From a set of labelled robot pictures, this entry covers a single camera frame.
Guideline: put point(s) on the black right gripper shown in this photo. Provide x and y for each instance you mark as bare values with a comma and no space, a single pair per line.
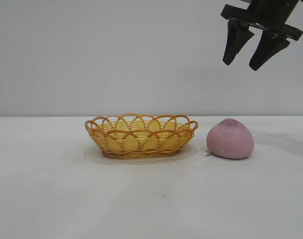
272,13

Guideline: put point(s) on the pink peach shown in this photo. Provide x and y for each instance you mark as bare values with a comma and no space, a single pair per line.
230,140

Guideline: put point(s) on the yellow woven plastic basket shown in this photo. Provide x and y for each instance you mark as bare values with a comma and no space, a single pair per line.
141,144

